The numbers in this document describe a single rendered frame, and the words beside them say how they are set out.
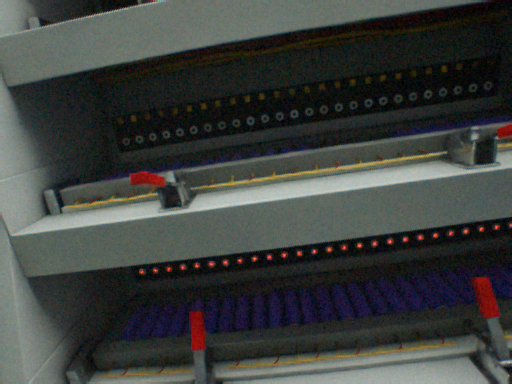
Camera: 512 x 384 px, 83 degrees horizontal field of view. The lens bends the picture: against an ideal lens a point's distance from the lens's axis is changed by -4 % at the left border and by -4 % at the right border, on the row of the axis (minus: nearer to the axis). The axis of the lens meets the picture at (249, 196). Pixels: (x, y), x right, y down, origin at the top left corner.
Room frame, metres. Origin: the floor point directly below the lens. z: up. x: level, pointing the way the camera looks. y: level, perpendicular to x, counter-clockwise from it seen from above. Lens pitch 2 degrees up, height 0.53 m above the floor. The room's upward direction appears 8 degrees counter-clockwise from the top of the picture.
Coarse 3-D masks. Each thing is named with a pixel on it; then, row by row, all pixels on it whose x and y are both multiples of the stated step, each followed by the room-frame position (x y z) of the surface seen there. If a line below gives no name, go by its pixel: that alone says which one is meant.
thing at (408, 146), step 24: (360, 144) 0.29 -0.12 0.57; (384, 144) 0.29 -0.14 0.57; (408, 144) 0.29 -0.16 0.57; (432, 144) 0.29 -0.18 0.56; (192, 168) 0.31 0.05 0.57; (216, 168) 0.30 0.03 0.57; (240, 168) 0.30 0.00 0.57; (264, 168) 0.30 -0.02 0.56; (288, 168) 0.30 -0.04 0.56; (312, 168) 0.30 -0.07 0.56; (336, 168) 0.28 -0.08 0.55; (72, 192) 0.31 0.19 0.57; (96, 192) 0.31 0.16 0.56; (120, 192) 0.31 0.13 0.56; (144, 192) 0.31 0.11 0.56
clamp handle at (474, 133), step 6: (504, 126) 0.21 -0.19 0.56; (510, 126) 0.20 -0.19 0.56; (474, 132) 0.25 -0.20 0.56; (480, 132) 0.25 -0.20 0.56; (498, 132) 0.21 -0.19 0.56; (504, 132) 0.21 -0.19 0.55; (510, 132) 0.20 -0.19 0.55; (468, 138) 0.25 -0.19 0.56; (474, 138) 0.25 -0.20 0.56; (480, 138) 0.24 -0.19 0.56; (486, 138) 0.23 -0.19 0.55; (492, 138) 0.22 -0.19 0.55; (480, 144) 0.25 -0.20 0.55
